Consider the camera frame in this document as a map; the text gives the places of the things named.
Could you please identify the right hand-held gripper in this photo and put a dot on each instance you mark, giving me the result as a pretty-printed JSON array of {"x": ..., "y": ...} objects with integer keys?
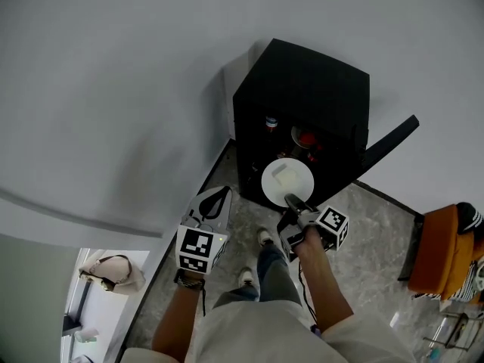
[{"x": 332, "y": 221}]

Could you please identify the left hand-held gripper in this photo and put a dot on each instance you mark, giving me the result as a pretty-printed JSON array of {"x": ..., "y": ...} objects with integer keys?
[{"x": 194, "y": 246}]

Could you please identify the white round plate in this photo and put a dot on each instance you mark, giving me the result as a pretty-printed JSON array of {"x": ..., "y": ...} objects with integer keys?
[{"x": 304, "y": 176}]

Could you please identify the black glass-door cabinet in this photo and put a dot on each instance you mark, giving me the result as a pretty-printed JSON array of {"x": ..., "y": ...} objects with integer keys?
[{"x": 302, "y": 81}]

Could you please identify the person's right forearm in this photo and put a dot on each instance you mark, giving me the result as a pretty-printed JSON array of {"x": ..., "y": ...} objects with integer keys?
[{"x": 325, "y": 286}]

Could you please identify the person's left forearm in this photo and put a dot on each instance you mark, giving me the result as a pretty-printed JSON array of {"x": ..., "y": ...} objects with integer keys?
[{"x": 177, "y": 316}]

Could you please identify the person's right white shoe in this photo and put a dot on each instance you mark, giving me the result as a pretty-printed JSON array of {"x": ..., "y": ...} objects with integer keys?
[{"x": 264, "y": 236}]

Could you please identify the person's white shoe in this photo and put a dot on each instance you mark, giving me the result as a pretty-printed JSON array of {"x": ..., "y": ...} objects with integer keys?
[
  {"x": 246, "y": 277},
  {"x": 264, "y": 236}
]

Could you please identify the red watermelon slice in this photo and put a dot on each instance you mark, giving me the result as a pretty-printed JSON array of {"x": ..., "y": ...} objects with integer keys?
[{"x": 307, "y": 139}]

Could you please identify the white dark-rimmed plate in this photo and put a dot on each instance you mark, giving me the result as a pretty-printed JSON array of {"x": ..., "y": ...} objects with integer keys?
[{"x": 294, "y": 134}]

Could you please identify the person's blue jeans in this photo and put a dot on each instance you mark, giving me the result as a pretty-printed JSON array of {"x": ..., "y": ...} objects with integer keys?
[{"x": 272, "y": 274}]

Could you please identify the person's left white shoe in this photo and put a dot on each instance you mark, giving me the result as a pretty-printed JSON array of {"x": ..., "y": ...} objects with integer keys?
[{"x": 246, "y": 277}]

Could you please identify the clear water bottle red cap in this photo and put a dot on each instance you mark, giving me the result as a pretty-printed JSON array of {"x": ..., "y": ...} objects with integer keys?
[{"x": 272, "y": 123}]

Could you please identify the beige handbag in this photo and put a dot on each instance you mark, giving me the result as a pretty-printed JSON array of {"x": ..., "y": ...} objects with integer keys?
[{"x": 113, "y": 278}]

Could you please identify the person's beige shirt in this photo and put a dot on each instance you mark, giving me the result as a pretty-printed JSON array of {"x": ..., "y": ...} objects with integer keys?
[{"x": 257, "y": 335}]

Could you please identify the orange armchair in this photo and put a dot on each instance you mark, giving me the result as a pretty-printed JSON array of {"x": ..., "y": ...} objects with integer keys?
[{"x": 435, "y": 252}]

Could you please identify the white window sill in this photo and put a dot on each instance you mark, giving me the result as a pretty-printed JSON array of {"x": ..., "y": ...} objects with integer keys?
[{"x": 109, "y": 316}]

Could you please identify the black garment with white stripes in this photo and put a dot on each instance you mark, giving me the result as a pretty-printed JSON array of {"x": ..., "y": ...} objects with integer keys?
[{"x": 470, "y": 218}]

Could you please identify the pale green white bottle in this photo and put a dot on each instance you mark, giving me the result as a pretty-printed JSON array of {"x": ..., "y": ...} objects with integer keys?
[{"x": 86, "y": 335}]

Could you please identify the black white striped cloth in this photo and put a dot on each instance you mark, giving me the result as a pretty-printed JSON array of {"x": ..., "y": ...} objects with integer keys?
[{"x": 467, "y": 286}]

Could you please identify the grey roller blind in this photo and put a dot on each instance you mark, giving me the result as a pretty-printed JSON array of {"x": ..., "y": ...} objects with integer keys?
[{"x": 34, "y": 297}]

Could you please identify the glass side table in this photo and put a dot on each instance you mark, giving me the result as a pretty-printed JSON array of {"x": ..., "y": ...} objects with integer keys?
[{"x": 453, "y": 335}]

